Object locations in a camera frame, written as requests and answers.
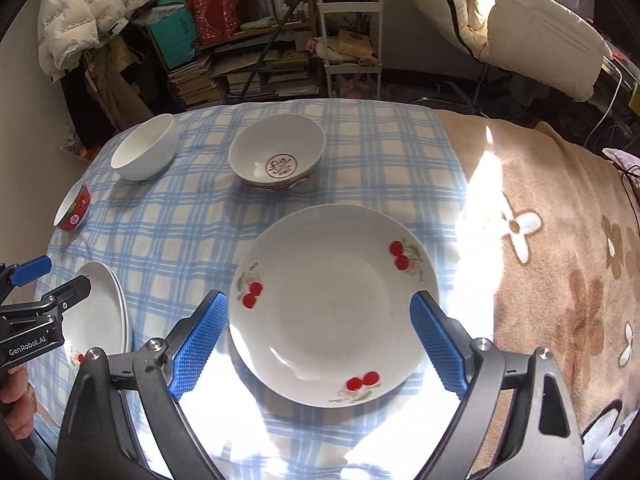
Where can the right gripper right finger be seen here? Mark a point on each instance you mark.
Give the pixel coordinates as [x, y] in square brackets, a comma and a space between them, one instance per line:
[540, 438]

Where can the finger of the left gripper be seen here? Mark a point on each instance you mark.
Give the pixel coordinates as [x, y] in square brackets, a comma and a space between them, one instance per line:
[27, 272]
[69, 294]

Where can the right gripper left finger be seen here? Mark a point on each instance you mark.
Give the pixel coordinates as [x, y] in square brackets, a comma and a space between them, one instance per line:
[98, 440]

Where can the white cherry plate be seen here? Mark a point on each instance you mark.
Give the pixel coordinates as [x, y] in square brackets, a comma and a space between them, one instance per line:
[101, 320]
[319, 305]

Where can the red patterned bowl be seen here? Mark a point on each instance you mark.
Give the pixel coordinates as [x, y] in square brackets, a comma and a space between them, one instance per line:
[74, 208]

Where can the plain white bowl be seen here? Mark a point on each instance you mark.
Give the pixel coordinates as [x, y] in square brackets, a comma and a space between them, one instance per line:
[147, 150]

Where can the large red-rimmed bowl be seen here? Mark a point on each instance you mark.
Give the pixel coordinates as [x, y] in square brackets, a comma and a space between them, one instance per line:
[278, 152]

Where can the left hand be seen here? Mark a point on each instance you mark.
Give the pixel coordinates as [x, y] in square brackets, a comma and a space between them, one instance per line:
[20, 395]

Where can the brown hanging coat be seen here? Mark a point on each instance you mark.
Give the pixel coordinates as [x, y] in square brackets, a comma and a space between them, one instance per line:
[121, 104]

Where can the stack of books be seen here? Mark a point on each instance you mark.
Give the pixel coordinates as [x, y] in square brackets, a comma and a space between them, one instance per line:
[196, 84]

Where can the white puffer jacket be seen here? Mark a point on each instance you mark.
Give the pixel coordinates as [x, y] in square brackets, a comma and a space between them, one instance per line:
[68, 28]

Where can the teal box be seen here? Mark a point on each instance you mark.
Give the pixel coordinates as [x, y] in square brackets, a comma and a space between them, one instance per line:
[173, 29]

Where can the red patterned bag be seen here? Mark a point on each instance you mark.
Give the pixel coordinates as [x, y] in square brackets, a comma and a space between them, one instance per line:
[214, 19]

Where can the white metal cart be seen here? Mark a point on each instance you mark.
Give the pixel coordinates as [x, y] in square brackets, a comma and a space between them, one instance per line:
[351, 46]

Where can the white cushioned chair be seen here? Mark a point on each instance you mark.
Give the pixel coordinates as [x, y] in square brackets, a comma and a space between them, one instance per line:
[539, 39]

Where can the black tripod pole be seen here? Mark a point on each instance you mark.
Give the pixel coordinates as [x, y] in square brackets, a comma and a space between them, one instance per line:
[280, 26]

